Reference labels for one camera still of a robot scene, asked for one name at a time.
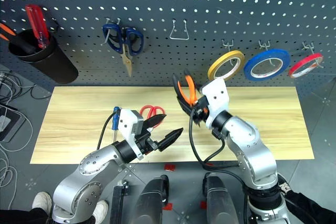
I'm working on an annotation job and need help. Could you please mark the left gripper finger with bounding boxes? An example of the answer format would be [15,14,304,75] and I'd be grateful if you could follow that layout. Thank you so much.
[157,127,184,153]
[142,114,167,131]

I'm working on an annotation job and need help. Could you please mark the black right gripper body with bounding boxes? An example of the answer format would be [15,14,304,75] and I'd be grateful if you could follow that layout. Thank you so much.
[193,97,211,124]

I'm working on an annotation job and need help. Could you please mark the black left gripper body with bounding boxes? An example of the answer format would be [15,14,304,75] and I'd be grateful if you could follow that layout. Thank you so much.
[134,131,160,155]

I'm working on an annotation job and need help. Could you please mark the orange black pliers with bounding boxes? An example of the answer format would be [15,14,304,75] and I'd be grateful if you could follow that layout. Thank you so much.
[172,68,209,116]

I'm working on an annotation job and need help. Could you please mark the yellow tape roll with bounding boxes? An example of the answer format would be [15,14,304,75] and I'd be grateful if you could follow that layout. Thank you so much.
[207,50,246,81]

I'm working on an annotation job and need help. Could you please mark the blue tape roll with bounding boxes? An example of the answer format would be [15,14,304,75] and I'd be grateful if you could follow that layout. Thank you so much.
[243,48,291,82]

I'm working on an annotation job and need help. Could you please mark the dark grey perforated pegboard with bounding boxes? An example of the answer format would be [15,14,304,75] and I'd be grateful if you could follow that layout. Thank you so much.
[0,0,336,96]

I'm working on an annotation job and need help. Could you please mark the red tape roll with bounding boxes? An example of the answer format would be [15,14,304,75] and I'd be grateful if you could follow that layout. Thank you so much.
[288,52,324,79]

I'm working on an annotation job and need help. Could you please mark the dark rounded shape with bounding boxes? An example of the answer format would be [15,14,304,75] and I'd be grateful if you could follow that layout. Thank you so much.
[130,174,170,224]
[202,173,239,224]

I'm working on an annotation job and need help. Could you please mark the metal double peg hook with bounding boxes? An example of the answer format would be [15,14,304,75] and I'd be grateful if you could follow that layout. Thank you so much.
[222,38,236,65]
[301,41,324,69]
[258,39,280,68]
[101,17,122,46]

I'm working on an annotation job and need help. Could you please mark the black white shoe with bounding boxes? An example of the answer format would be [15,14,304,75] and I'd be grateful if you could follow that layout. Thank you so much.
[277,175,290,196]

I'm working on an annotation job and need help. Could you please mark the black cup holder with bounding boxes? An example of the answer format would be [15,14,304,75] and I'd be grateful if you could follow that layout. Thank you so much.
[7,28,79,84]

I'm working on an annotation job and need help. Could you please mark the grey flat device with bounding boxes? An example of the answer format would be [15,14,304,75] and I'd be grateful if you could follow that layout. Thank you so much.
[0,104,27,142]

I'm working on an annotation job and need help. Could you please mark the red handled scissors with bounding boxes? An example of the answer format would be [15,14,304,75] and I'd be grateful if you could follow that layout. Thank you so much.
[139,105,166,129]

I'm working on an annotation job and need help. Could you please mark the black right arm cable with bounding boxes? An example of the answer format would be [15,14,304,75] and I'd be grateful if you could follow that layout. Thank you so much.
[188,107,249,224]

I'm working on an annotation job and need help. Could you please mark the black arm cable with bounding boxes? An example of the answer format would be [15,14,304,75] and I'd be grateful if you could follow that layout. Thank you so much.
[188,107,249,224]
[97,113,118,151]

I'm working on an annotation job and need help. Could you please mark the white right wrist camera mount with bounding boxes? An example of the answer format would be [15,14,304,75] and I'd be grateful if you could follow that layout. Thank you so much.
[200,78,230,131]

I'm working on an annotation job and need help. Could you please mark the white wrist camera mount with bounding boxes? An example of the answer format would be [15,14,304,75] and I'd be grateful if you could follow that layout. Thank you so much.
[118,109,145,161]
[200,78,230,131]

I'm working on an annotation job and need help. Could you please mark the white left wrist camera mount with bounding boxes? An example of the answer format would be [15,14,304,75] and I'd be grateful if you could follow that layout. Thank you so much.
[118,109,145,161]

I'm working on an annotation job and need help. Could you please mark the blue handled screwdriver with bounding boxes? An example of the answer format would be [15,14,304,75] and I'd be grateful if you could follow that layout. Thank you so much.
[111,106,123,145]

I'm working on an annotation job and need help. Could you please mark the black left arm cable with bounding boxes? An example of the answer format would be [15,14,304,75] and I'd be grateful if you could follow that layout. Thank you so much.
[97,113,118,151]

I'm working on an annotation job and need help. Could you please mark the black metal bracket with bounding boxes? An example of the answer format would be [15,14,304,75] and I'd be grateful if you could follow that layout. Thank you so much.
[109,180,130,224]

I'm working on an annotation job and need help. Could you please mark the metal wire loop hook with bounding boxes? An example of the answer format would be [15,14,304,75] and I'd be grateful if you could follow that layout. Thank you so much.
[169,18,190,41]

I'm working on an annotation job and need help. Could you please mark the blue handled scissors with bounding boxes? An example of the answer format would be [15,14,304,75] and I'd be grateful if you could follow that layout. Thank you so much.
[102,23,144,78]

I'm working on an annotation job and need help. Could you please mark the black floor cable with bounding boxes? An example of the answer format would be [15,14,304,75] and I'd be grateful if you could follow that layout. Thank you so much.
[29,84,54,101]

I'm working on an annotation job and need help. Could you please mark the white floor cable bundle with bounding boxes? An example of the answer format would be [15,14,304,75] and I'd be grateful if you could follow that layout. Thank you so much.
[0,71,35,210]

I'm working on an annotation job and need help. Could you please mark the red handled screwdriver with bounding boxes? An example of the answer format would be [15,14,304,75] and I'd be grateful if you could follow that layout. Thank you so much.
[25,4,51,49]

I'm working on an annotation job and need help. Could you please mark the orange handled tool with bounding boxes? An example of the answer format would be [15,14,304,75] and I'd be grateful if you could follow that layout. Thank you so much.
[0,23,17,41]

